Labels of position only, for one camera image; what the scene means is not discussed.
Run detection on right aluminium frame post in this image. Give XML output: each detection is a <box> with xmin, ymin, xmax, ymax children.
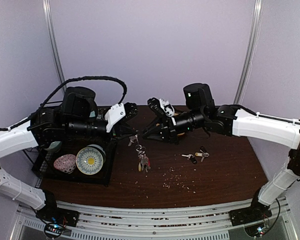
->
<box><xmin>233</xmin><ymin>0</ymin><xmax>263</xmax><ymax>104</ymax></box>

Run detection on aluminium slotted front rail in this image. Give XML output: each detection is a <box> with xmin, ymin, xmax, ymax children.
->
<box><xmin>14</xmin><ymin>197</ymin><xmax>297</xmax><ymax>240</ymax></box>

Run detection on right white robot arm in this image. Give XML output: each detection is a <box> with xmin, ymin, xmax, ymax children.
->
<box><xmin>142</xmin><ymin>83</ymin><xmax>300</xmax><ymax>221</ymax></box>

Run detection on black wire dish rack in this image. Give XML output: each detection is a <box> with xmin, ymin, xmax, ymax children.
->
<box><xmin>24</xmin><ymin>100</ymin><xmax>120</xmax><ymax>188</ymax></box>

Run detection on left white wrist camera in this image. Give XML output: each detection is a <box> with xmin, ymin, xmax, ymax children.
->
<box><xmin>104</xmin><ymin>102</ymin><xmax>138</xmax><ymax>133</ymax></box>

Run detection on keys with yellow tag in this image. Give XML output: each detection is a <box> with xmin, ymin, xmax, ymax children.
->
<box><xmin>194</xmin><ymin>146</ymin><xmax>210</xmax><ymax>162</ymax></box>

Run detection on light green bowl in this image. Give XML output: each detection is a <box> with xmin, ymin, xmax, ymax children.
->
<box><xmin>44</xmin><ymin>141</ymin><xmax>62</xmax><ymax>153</ymax></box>

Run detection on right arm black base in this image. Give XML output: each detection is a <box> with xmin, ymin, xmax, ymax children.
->
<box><xmin>229</xmin><ymin>190</ymin><xmax>281</xmax><ymax>240</ymax></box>

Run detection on aluminium frame post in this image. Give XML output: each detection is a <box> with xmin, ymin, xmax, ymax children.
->
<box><xmin>233</xmin><ymin>0</ymin><xmax>263</xmax><ymax>104</ymax></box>
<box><xmin>42</xmin><ymin>0</ymin><xmax>65</xmax><ymax>84</ymax></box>

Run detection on keyring bundle with coloured tags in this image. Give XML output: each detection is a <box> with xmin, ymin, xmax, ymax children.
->
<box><xmin>128</xmin><ymin>134</ymin><xmax>151</xmax><ymax>173</ymax></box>

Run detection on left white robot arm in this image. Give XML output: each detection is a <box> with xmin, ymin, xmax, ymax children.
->
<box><xmin>0</xmin><ymin>76</ymin><xmax>138</xmax><ymax>222</ymax></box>

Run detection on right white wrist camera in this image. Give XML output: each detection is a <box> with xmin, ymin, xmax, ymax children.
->
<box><xmin>147</xmin><ymin>97</ymin><xmax>175</xmax><ymax>118</ymax></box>

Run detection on red patterned plate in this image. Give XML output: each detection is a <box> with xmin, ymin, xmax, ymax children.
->
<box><xmin>53</xmin><ymin>154</ymin><xmax>76</xmax><ymax>174</ymax></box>

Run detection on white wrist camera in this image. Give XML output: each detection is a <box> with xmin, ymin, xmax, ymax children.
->
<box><xmin>104</xmin><ymin>102</ymin><xmax>138</xmax><ymax>133</ymax></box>
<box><xmin>147</xmin><ymin>97</ymin><xmax>175</xmax><ymax>118</ymax></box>

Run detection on left aluminium frame post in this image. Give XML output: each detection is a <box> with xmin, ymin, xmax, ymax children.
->
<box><xmin>42</xmin><ymin>0</ymin><xmax>65</xmax><ymax>84</ymax></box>

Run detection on keys with black fob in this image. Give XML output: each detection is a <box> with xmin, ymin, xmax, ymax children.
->
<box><xmin>181</xmin><ymin>154</ymin><xmax>198</xmax><ymax>165</ymax></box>

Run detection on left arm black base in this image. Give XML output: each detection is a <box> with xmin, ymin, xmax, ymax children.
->
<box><xmin>34</xmin><ymin>190</ymin><xmax>80</xmax><ymax>240</ymax></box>

